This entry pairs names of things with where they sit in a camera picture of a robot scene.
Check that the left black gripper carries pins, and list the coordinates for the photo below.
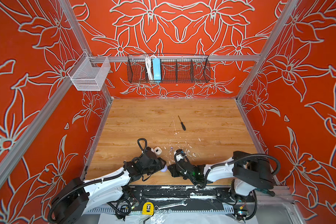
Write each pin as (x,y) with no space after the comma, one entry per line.
(159,165)

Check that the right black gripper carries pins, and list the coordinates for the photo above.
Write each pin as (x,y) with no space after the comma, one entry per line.
(172,171)

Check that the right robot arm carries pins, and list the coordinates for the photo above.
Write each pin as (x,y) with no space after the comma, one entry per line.
(249,171)

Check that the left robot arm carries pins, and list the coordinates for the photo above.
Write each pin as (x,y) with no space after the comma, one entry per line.
(79,196)

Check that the black screwdriver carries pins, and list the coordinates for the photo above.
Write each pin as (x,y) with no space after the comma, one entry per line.
(182,124)

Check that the yellow tape measure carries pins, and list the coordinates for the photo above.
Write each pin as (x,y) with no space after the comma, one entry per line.
(148,209)

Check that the silver wrench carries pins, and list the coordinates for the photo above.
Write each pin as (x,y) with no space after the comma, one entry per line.
(181,203)

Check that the light blue power bank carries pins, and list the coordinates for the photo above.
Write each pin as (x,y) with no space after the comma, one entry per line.
(156,62)

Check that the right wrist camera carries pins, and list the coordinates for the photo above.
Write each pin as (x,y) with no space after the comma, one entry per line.
(178,156)

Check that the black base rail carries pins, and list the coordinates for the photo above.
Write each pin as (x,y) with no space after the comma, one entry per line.
(180,192)

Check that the green handled screwdriver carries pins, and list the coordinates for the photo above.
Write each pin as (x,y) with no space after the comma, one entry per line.
(272,194)

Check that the black wire wall basket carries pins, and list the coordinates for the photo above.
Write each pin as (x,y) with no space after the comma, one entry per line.
(175,69)

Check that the white mesh wall basket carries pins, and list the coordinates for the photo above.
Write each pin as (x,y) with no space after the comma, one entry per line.
(89,73)

